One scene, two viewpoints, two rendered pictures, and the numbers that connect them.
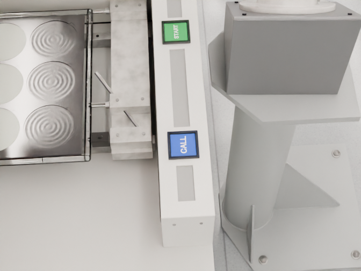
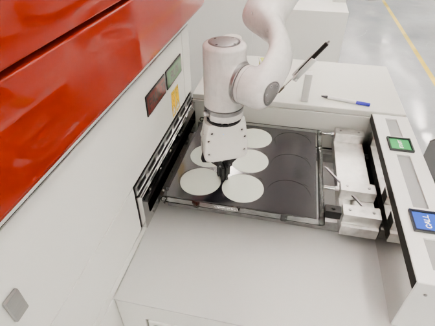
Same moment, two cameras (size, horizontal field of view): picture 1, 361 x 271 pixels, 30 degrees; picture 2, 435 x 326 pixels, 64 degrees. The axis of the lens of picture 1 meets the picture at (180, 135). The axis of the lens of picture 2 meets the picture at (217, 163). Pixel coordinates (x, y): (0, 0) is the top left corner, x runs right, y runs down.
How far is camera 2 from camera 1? 0.63 m
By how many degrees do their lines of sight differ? 23
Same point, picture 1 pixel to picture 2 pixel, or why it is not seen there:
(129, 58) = (350, 164)
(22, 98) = (267, 171)
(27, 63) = (272, 152)
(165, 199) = (418, 265)
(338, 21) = not seen: outside the picture
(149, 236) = (374, 310)
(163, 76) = (394, 170)
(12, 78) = (259, 158)
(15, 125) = (260, 187)
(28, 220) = (257, 268)
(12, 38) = (261, 137)
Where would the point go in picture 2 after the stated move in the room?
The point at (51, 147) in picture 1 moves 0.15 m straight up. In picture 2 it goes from (290, 208) to (300, 155)
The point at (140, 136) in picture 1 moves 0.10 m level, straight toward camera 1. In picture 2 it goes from (371, 214) to (382, 252)
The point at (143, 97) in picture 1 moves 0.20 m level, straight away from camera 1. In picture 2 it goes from (370, 187) to (356, 140)
